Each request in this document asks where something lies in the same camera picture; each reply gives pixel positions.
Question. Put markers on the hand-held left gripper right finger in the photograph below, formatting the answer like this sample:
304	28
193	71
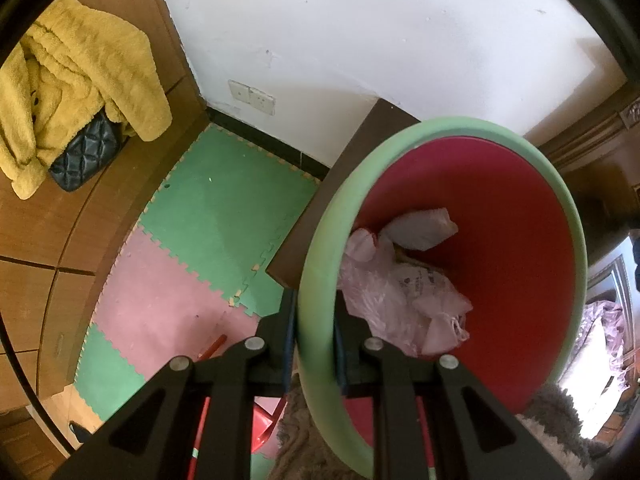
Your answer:
341	350

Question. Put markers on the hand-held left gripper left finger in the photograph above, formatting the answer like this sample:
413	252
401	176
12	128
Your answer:
289	345

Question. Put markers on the clear plastic bag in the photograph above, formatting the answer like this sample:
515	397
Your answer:
370	300

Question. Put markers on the pale grey plastic bag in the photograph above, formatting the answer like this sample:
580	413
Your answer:
420	227

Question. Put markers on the red bucket green rim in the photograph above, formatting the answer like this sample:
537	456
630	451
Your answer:
500	200

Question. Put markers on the red plastic rod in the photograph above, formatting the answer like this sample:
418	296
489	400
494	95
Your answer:
215	346

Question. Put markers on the red plastic stool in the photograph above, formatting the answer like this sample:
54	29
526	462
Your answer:
262	425

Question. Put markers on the person's brown fleece trousers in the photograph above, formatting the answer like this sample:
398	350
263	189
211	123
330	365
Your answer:
310	460

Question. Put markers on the dark wooden nightstand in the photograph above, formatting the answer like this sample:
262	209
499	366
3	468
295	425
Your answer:
320	220

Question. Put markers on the pink foam mat tile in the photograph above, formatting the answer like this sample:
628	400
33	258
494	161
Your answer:
165	310

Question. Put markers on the shaggy grey white blanket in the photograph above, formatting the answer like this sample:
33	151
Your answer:
560	420

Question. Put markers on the purple ruffled pillow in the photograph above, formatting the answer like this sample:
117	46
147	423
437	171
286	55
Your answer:
610	320

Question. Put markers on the black quilted bag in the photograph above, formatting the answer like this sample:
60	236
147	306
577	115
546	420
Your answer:
85	155

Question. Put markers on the dark wooden headboard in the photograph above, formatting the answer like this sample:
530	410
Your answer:
590	150

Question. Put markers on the yellow fleece jacket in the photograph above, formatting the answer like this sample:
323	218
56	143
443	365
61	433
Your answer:
85	75

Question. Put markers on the white wall socket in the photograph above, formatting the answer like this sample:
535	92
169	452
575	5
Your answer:
262	101
238	90

